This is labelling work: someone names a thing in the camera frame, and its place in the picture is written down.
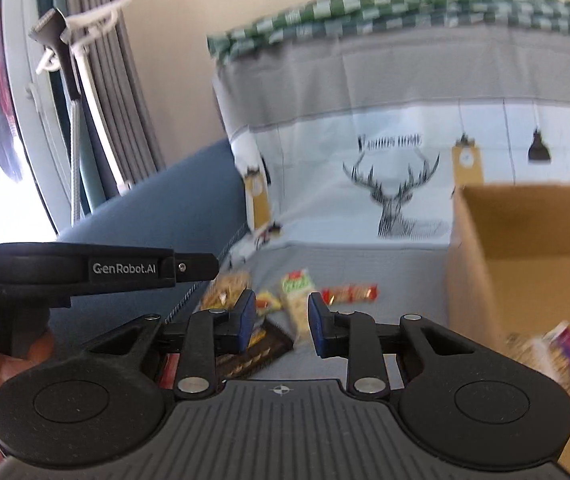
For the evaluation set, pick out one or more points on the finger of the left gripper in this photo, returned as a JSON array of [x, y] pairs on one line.
[[195, 267]]

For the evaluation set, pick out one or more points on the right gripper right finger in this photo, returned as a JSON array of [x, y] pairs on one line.
[[354, 338]]

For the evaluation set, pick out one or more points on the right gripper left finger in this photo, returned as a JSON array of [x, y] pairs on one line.
[[205, 336]]

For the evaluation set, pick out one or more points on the clear bag of candies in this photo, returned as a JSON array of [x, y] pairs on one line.
[[224, 291]]

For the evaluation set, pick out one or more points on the small red peanut candy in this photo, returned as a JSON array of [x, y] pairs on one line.
[[349, 294]]

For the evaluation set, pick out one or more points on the black chocolate biscuit pack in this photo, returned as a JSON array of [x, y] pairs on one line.
[[267, 344]]

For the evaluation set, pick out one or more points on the green sachima cake pack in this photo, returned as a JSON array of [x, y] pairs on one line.
[[296, 287]]

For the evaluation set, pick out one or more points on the dark red snack stick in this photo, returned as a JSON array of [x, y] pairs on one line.
[[167, 377]]

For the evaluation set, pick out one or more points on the yellow orange snack pack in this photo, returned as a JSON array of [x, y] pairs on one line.
[[266, 303]]

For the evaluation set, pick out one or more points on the round peanut brittle pack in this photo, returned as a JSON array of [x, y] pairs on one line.
[[536, 353]]

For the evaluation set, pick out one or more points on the cardboard box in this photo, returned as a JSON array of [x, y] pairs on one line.
[[508, 268]]

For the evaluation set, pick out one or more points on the deer print sofa cover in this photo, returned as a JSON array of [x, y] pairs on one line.
[[350, 150]]

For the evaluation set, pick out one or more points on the grey curtain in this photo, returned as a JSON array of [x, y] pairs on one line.
[[114, 90]]

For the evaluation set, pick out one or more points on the green checkered blanket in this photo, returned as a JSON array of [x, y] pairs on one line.
[[319, 19]]

